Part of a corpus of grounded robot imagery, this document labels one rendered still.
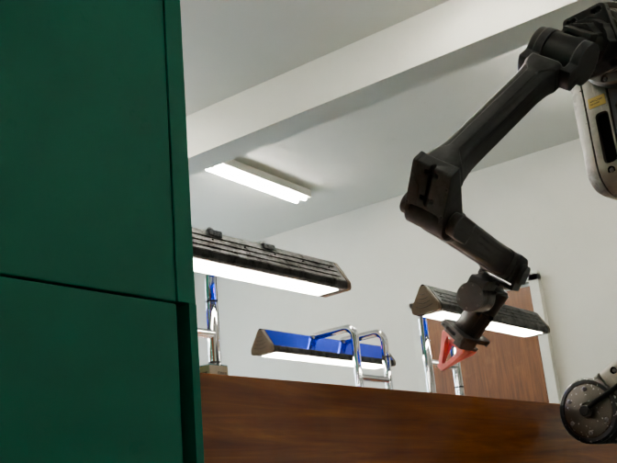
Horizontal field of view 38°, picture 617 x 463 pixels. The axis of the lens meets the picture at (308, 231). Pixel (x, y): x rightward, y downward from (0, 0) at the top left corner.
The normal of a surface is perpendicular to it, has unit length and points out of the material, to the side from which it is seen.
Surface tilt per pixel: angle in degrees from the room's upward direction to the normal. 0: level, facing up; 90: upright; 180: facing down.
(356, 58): 90
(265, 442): 90
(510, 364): 90
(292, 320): 90
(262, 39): 180
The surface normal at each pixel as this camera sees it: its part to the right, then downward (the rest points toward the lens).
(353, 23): 0.09, 0.95
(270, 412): 0.76, -0.26
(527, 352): -0.59, -0.20
